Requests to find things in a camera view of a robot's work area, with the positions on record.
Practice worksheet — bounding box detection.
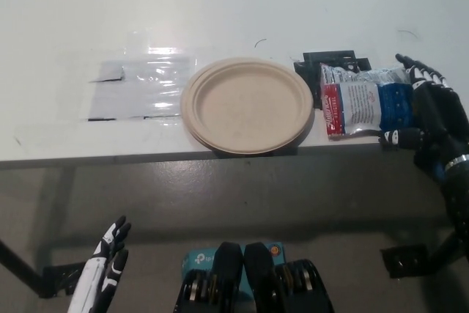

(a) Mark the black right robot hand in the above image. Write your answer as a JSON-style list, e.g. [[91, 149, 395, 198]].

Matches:
[[378, 53, 469, 179]]

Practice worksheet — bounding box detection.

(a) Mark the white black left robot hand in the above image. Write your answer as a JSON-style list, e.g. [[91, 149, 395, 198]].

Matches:
[[67, 216, 132, 313]]

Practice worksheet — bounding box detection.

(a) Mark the clear plastic sheet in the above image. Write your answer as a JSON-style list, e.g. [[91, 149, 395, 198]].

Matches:
[[78, 47, 201, 122]]

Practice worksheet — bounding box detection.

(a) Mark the black tape patch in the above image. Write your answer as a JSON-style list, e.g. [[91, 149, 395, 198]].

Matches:
[[292, 51, 371, 111]]

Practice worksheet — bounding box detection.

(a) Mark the black table leg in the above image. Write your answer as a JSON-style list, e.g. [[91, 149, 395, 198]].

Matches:
[[428, 234, 469, 277], [0, 239, 42, 299]]

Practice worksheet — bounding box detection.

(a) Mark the sunflower seed bag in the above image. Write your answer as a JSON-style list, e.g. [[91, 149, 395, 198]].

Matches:
[[317, 62, 417, 141]]

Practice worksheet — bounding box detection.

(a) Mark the black floor foot plate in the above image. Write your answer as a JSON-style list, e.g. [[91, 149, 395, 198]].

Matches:
[[380, 245, 439, 280], [42, 262, 91, 299]]

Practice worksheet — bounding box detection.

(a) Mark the beige paper plate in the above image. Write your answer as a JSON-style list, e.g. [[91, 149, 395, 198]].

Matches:
[[181, 59, 316, 157], [180, 57, 315, 155]]

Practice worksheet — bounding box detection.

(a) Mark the black object with blue part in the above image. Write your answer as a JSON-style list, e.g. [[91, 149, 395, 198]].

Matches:
[[413, 150, 448, 184]]

